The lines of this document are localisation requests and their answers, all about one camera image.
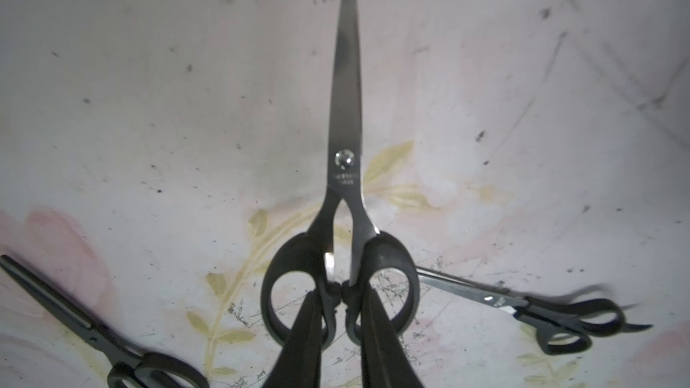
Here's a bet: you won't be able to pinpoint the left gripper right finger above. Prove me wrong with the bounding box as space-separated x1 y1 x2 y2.
360 287 423 388

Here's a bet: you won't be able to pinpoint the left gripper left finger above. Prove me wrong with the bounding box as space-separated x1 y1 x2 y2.
262 292 322 388

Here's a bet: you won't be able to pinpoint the large blue-black handled scissors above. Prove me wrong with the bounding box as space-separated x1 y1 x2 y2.
260 0 420 348

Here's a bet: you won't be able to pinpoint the small black scissors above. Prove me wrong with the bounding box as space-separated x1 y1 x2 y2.
1 254 210 387

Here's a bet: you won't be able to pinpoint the slim black scissors with hook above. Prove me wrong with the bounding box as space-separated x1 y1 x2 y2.
417 267 652 356

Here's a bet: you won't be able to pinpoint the pink floral table mat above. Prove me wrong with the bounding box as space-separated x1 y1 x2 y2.
1 0 689 387

